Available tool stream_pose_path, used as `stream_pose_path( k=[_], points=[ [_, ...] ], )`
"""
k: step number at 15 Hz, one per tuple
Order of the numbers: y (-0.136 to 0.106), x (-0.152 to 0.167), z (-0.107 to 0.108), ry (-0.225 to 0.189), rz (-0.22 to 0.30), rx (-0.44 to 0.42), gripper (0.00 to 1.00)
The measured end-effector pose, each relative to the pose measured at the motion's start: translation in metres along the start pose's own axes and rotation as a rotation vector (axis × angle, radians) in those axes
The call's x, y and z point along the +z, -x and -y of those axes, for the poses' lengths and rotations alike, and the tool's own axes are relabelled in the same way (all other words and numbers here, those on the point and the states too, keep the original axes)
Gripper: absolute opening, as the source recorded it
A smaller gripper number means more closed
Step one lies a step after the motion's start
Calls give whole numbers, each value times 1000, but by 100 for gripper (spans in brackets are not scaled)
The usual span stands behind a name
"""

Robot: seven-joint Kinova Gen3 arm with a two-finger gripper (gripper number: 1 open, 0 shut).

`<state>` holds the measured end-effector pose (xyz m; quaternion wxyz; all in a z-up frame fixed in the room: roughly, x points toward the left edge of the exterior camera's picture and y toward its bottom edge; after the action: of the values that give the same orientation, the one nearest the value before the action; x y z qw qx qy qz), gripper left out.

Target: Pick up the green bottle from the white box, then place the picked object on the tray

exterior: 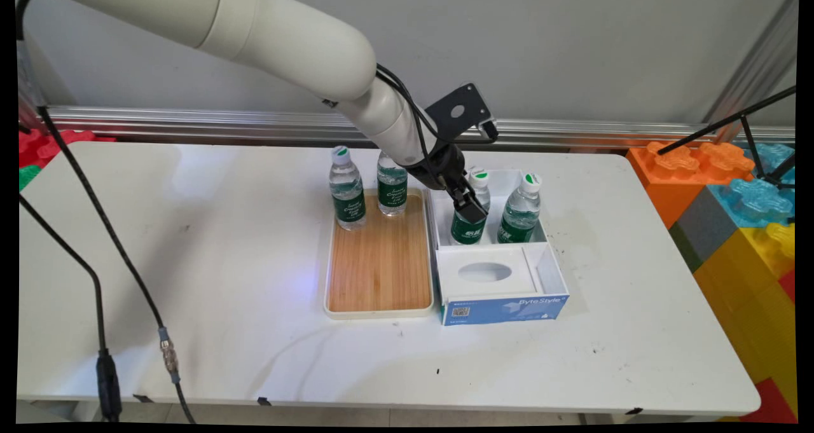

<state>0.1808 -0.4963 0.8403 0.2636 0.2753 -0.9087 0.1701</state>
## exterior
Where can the yellow foam block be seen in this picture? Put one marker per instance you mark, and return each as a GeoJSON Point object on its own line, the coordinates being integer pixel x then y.
{"type": "Point", "coordinates": [750, 293]}

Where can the aluminium rail along wall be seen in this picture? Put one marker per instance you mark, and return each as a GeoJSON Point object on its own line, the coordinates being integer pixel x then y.
{"type": "Point", "coordinates": [191, 123]}

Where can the orange foam block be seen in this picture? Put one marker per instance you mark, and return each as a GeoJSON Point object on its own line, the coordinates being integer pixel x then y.
{"type": "Point", "coordinates": [668, 178]}

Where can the black camera mounting bracket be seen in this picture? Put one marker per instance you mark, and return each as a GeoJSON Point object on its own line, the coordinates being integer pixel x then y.
{"type": "Point", "coordinates": [470, 105]}

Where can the light blue grey foam block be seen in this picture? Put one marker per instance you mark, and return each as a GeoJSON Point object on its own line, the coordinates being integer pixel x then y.
{"type": "Point", "coordinates": [753, 198]}

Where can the white and blue cardboard box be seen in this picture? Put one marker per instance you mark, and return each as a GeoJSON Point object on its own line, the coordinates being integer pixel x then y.
{"type": "Point", "coordinates": [489, 293]}

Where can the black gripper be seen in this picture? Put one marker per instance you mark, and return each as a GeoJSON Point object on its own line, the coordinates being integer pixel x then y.
{"type": "Point", "coordinates": [445, 166]}

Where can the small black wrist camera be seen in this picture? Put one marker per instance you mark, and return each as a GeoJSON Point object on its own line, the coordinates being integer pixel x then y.
{"type": "Point", "coordinates": [489, 130]}

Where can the clear water bottle green label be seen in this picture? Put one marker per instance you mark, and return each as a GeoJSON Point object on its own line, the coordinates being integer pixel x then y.
{"type": "Point", "coordinates": [518, 220]}
{"type": "Point", "coordinates": [467, 231]}
{"type": "Point", "coordinates": [392, 191]}
{"type": "Point", "coordinates": [348, 198]}

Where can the green foam block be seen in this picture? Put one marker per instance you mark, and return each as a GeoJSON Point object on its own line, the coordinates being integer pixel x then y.
{"type": "Point", "coordinates": [27, 175]}

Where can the black tripod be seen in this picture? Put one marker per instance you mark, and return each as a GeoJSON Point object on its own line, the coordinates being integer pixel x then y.
{"type": "Point", "coordinates": [731, 118]}

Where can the red foam block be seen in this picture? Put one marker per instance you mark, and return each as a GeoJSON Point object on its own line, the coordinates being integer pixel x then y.
{"type": "Point", "coordinates": [772, 404]}
{"type": "Point", "coordinates": [44, 144]}

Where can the wooden tray with white rim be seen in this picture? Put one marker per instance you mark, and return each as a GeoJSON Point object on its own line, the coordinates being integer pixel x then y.
{"type": "Point", "coordinates": [381, 261]}

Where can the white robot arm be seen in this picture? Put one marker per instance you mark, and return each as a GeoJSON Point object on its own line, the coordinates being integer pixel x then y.
{"type": "Point", "coordinates": [286, 39]}

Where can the aluminium frame post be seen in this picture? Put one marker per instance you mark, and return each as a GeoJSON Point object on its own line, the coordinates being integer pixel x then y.
{"type": "Point", "coordinates": [757, 58]}

